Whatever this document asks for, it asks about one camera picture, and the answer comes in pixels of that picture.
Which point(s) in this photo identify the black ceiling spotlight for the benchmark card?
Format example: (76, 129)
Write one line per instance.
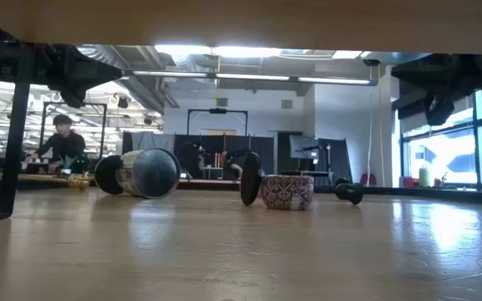
(122, 103)

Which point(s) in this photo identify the grey curtain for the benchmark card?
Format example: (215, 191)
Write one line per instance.
(153, 141)

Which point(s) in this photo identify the black gantry frame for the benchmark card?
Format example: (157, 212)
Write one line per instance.
(73, 103)
(218, 110)

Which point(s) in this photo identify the purple ball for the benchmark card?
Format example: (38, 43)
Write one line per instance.
(285, 192)

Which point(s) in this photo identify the raised wooden shelf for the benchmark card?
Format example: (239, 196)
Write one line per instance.
(241, 21)

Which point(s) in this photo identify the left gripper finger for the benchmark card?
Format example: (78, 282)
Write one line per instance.
(75, 96)
(92, 69)

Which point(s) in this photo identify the black curtain partition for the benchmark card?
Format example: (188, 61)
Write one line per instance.
(337, 159)
(207, 144)

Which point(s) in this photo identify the person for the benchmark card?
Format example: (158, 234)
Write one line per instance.
(63, 146)
(229, 161)

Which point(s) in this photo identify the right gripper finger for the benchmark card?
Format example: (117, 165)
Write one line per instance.
(423, 71)
(438, 109)

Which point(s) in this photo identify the red chair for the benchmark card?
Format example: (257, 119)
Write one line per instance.
(368, 180)

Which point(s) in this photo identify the black shelf support bracket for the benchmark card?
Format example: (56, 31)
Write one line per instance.
(15, 125)

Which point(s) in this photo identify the silver ventilation duct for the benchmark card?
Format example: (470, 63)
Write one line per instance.
(145, 94)

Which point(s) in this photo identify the black table frame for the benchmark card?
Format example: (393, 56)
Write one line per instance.
(433, 193)

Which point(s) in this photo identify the ceiling strip light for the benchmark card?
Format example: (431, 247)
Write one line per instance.
(252, 77)
(170, 74)
(333, 80)

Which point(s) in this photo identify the silver candle tin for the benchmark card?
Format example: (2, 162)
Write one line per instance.
(155, 173)

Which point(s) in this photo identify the red container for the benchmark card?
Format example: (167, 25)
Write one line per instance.
(409, 182)

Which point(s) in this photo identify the computer monitor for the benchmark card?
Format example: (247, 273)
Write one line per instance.
(304, 146)

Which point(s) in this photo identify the green bottle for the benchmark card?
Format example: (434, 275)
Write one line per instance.
(425, 177)

